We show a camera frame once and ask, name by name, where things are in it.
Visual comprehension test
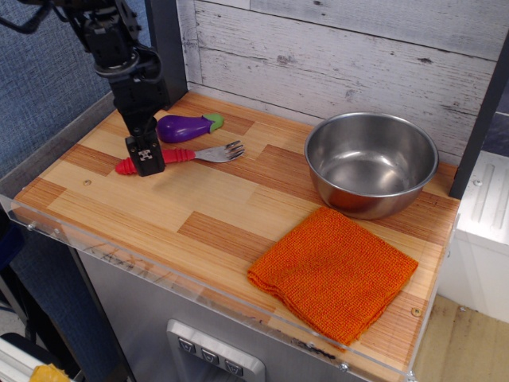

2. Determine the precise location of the stainless steel cabinet front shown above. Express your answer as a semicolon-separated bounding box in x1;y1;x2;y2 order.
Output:
77;249;410;381

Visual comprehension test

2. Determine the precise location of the dark grey post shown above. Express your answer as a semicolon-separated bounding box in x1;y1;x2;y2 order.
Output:
145;0;188;109
448;0;509;200

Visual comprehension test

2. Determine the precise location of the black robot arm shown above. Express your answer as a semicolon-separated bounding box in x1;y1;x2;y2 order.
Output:
1;1;169;177

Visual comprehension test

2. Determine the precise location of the silver button panel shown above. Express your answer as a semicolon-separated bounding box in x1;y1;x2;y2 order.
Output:
166;319;266;381

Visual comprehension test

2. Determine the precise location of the red handled metal fork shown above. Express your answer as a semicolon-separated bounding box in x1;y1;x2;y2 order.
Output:
115;139;246;176

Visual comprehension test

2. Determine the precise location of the dark grey right post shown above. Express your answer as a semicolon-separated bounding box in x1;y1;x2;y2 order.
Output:
448;0;509;200

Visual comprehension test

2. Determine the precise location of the stainless steel bowl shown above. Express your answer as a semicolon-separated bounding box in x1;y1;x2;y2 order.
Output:
304;112;439;220

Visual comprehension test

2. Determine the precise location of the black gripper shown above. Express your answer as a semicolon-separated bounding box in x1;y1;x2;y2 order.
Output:
107;69;167;177

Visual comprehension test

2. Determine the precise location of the dark grey left post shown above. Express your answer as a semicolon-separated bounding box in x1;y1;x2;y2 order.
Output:
145;0;188;109

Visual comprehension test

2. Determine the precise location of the orange knitted towel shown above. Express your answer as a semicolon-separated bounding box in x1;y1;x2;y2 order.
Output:
247;207;418;345

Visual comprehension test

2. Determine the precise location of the purple toy eggplant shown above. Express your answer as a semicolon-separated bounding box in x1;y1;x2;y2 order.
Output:
156;113;224;143

